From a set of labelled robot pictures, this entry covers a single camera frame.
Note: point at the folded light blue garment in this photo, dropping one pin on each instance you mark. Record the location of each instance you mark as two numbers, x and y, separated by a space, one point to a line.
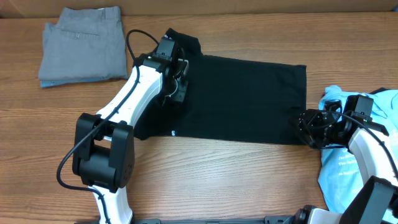
68 83

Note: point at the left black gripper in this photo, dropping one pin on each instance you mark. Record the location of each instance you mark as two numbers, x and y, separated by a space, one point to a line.
180 96

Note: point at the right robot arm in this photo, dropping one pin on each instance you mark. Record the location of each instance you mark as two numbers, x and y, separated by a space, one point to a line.
369 143

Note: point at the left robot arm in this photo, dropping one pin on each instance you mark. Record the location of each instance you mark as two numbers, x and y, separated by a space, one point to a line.
104 156

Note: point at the black t-shirt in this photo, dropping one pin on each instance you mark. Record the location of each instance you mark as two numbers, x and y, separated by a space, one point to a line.
229 99

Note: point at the folded grey shorts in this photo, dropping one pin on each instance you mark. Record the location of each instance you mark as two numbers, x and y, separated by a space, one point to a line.
84 46

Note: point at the light blue t-shirt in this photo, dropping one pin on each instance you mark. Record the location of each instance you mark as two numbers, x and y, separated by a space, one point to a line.
340 179

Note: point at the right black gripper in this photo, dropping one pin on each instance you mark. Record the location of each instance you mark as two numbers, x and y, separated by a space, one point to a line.
310 131

